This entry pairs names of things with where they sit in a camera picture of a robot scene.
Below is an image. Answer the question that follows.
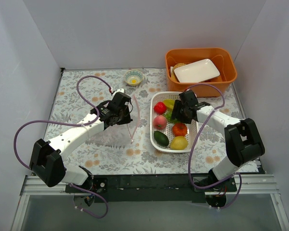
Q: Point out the pink peach toy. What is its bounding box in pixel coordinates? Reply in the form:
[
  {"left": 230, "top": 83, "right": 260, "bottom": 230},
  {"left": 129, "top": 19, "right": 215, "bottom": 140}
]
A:
[{"left": 153, "top": 115, "right": 168, "bottom": 130}]

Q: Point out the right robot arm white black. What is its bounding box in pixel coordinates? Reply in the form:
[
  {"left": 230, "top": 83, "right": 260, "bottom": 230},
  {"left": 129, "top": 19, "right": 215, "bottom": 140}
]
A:
[{"left": 171, "top": 100, "right": 265, "bottom": 191}]

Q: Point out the clear zip top bag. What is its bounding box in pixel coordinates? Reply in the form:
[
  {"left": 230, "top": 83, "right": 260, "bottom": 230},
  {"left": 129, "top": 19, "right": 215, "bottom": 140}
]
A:
[{"left": 85, "top": 95, "right": 140, "bottom": 148}]

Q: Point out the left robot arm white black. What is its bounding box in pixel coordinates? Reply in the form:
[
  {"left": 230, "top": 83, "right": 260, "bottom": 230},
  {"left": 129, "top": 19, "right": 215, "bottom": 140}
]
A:
[{"left": 29, "top": 100, "right": 132, "bottom": 193}]

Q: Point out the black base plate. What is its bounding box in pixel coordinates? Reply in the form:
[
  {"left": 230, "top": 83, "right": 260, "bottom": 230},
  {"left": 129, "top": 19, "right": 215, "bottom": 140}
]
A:
[{"left": 65, "top": 174, "right": 238, "bottom": 203}]

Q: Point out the orange plastic tub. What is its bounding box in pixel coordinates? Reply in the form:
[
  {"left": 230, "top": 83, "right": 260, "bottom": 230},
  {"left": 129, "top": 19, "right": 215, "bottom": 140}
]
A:
[{"left": 165, "top": 48, "right": 237, "bottom": 97}]

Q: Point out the white perforated plastic basket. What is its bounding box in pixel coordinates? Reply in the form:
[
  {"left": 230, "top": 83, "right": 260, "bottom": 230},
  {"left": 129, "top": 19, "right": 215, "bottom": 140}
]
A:
[{"left": 150, "top": 91, "right": 200, "bottom": 154}]

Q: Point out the floral table mat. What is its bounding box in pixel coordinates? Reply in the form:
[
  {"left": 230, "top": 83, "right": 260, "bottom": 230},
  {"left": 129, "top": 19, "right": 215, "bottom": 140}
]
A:
[{"left": 36, "top": 68, "right": 260, "bottom": 175}]

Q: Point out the woven straw coaster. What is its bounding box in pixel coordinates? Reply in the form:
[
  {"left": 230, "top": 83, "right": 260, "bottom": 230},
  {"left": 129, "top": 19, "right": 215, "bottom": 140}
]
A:
[{"left": 171, "top": 63, "right": 193, "bottom": 83}]

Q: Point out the green avocado toy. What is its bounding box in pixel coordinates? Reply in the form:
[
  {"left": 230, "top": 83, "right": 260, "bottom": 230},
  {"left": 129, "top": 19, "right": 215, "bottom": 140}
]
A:
[{"left": 153, "top": 130, "right": 169, "bottom": 147}]

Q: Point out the aluminium frame rail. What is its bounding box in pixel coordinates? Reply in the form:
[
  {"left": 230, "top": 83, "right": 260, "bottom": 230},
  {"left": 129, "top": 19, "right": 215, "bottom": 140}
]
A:
[{"left": 12, "top": 174, "right": 289, "bottom": 231}]

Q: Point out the yellow lemon toy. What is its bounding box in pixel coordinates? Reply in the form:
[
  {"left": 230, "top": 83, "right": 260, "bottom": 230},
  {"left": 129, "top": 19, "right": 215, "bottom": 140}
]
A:
[{"left": 170, "top": 136, "right": 188, "bottom": 150}]

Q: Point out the green grapes toy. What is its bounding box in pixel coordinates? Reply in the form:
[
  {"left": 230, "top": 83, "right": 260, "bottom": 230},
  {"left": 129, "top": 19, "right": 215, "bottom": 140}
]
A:
[{"left": 163, "top": 111, "right": 180, "bottom": 124}]

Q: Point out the yellow starfruit toy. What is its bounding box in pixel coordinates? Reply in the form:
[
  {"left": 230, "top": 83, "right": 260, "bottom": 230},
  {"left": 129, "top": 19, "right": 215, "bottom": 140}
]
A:
[{"left": 163, "top": 99, "right": 175, "bottom": 111}]

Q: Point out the orange pumpkin toy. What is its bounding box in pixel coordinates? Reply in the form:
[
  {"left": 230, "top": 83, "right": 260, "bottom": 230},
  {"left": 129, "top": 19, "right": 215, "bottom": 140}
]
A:
[{"left": 172, "top": 123, "right": 187, "bottom": 137}]

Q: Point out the white rectangular plate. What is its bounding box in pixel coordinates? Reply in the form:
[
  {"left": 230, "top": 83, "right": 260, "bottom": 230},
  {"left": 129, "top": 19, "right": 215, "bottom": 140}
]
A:
[{"left": 188, "top": 59, "right": 220, "bottom": 83}]

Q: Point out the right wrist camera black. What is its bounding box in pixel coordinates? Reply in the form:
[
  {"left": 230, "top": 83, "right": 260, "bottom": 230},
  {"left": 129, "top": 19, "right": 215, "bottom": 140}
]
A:
[{"left": 179, "top": 90, "right": 198, "bottom": 106}]

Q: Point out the small patterned bowl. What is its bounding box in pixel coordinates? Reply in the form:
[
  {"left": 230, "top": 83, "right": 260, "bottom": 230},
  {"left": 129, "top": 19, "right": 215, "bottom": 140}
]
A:
[{"left": 124, "top": 70, "right": 144, "bottom": 86}]

